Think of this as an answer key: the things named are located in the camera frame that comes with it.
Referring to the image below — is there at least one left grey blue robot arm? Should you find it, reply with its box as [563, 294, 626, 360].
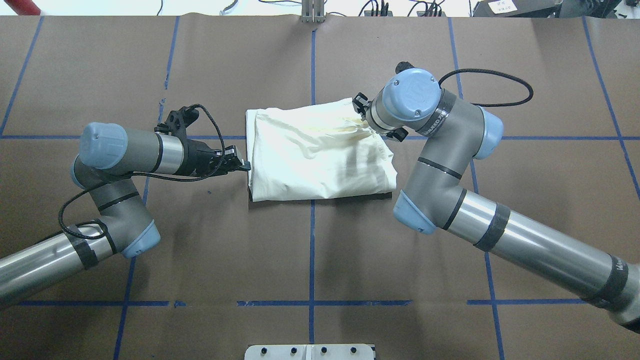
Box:
[0, 116, 251, 308]

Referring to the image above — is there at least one red cylinder bottle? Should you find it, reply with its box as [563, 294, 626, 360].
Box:
[4, 0, 42, 16]

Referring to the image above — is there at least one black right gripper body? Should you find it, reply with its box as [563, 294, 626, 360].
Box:
[358, 101, 375, 131]

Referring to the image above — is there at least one aluminium frame post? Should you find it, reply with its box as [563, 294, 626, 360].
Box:
[300, 0, 326, 24]

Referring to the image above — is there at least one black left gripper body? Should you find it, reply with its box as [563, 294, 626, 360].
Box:
[188, 140, 226, 177]

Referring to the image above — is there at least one cream long-sleeve cat shirt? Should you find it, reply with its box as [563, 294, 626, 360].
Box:
[246, 98, 397, 202]

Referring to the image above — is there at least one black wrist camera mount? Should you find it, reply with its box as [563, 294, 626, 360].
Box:
[153, 104, 200, 142]
[395, 61, 414, 75]

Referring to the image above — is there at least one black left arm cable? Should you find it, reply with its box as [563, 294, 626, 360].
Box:
[58, 103, 227, 241]

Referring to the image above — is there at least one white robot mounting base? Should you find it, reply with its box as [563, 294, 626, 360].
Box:
[244, 343, 378, 360]

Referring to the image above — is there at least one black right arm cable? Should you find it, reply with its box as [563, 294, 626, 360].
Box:
[438, 68, 534, 108]

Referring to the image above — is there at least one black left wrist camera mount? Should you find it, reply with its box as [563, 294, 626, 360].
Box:
[153, 104, 200, 142]

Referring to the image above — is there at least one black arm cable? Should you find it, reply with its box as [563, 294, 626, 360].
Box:
[58, 103, 227, 241]
[438, 68, 534, 108]

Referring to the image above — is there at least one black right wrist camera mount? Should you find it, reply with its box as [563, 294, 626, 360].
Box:
[395, 61, 414, 75]

